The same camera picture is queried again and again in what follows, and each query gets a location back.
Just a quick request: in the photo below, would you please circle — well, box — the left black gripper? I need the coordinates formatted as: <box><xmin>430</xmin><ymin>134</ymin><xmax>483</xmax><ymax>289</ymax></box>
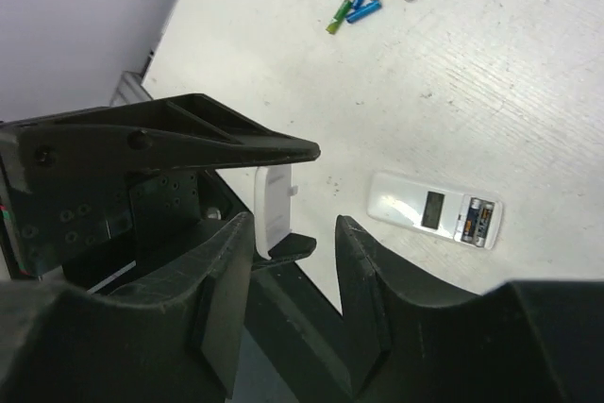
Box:
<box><xmin>1</xmin><ymin>93</ymin><xmax>321</xmax><ymax>278</ymax></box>

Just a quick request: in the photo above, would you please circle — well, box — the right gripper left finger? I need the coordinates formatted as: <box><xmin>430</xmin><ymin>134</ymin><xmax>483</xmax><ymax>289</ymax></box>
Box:
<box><xmin>1</xmin><ymin>213</ymin><xmax>254</xmax><ymax>402</ymax></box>

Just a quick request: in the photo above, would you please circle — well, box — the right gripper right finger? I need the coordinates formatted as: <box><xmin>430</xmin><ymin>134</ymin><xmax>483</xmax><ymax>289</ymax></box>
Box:
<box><xmin>335</xmin><ymin>216</ymin><xmax>603</xmax><ymax>402</ymax></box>

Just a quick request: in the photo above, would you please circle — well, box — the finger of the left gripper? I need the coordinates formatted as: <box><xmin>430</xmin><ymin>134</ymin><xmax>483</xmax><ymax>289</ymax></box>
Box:
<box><xmin>251</xmin><ymin>233</ymin><xmax>316</xmax><ymax>273</ymax></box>

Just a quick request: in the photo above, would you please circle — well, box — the white battery cover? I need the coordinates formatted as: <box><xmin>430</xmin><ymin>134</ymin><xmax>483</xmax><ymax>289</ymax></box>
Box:
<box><xmin>253</xmin><ymin>164</ymin><xmax>298</xmax><ymax>260</ymax></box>

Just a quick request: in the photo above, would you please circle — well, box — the red and white remote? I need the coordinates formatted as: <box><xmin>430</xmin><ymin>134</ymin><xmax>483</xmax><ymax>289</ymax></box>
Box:
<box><xmin>366</xmin><ymin>171</ymin><xmax>504</xmax><ymax>250</ymax></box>

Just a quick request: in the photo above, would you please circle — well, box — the green and gold battery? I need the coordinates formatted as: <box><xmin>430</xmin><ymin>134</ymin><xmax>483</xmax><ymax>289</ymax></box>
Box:
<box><xmin>326</xmin><ymin>0</ymin><xmax>352</xmax><ymax>35</ymax></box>

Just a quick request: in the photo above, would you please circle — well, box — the aluminium rail frame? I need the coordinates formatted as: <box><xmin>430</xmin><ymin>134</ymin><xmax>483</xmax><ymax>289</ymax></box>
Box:
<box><xmin>109</xmin><ymin>56</ymin><xmax>153</xmax><ymax>107</ymax></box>

